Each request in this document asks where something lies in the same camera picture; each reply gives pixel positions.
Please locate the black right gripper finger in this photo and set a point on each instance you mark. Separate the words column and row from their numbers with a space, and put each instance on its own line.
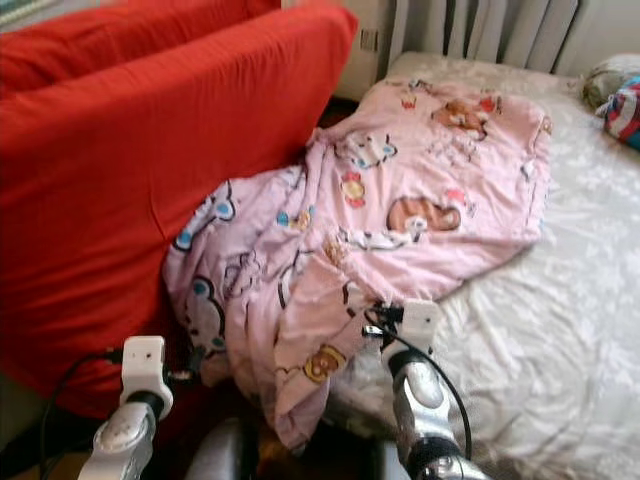
column 370, row 320

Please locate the pink cartoon print blanket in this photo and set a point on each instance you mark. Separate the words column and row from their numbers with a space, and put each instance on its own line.
column 410, row 170

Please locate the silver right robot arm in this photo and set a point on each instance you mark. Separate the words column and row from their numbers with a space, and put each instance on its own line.
column 425, row 400

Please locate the silver left robot leg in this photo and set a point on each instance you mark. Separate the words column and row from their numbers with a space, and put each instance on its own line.
column 218, row 455

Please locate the silver robot leg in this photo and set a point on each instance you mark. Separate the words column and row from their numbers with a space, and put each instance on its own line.
column 388, row 465
column 218, row 455

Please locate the silver right robot leg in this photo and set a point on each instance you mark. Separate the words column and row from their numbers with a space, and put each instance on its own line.
column 388, row 465

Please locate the bed with beige sheet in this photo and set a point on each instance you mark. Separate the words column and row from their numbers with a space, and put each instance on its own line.
column 560, row 320

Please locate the large red covered mattress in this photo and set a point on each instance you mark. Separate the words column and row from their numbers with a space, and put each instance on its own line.
column 140, row 200

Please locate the grey pleated curtain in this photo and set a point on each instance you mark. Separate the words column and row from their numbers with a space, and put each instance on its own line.
column 490, row 30

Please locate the red white blue bolster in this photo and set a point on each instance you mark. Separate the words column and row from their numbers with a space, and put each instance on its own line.
column 625, row 115

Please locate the thin red covered mattress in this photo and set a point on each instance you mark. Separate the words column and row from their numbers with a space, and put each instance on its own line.
column 120, row 45

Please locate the flat beige ruffled pillow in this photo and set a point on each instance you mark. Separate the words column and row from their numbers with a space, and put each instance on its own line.
column 615, row 75

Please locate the white framed wall picture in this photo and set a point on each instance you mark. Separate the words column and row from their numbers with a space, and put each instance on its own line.
column 20, row 10

